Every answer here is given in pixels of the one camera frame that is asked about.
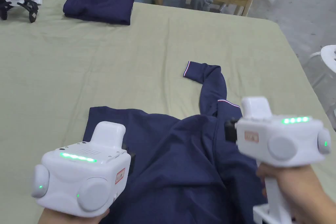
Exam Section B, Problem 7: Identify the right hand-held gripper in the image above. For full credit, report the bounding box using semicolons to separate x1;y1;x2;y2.
224;96;332;224

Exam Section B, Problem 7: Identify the bed with pale green sheet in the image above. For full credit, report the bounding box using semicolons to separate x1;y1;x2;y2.
0;0;336;224

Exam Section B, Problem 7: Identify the dark blue shirt striped cuff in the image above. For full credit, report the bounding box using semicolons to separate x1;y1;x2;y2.
83;61;269;224

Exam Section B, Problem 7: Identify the person's left hand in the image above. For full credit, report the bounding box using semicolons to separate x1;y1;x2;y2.
38;206;110;224

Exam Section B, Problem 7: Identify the person's right hand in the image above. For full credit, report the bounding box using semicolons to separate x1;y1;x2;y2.
256;162;336;224

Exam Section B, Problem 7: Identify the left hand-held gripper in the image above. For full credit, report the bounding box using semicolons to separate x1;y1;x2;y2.
31;121;136;216

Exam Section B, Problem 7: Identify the folded dark blue shirt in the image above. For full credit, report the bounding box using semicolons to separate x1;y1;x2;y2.
63;0;135;26

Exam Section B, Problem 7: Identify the white plastic stool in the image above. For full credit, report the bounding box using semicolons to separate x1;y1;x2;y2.
309;45;336;133

